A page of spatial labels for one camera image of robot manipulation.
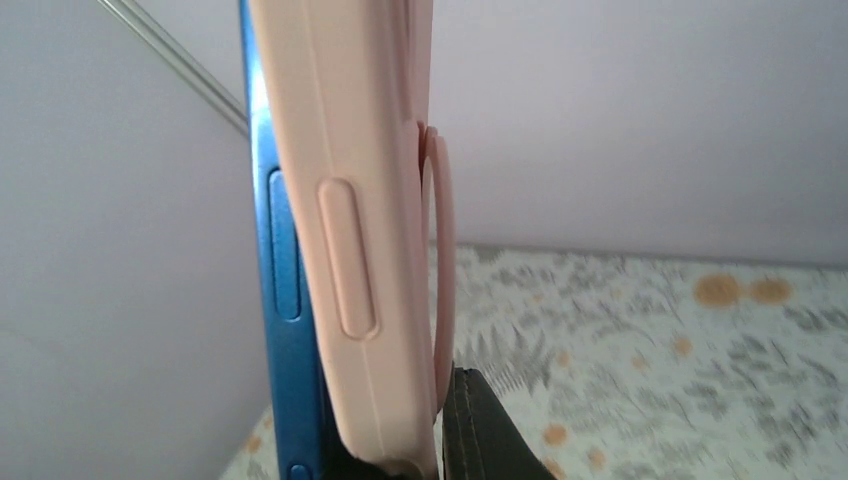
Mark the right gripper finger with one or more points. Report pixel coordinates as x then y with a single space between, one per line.
480 440

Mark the phone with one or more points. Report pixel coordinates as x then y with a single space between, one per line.
296 384

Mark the pink phone case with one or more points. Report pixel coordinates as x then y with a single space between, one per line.
370 189

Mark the floral patterned table mat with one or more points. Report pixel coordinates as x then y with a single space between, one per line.
617 367

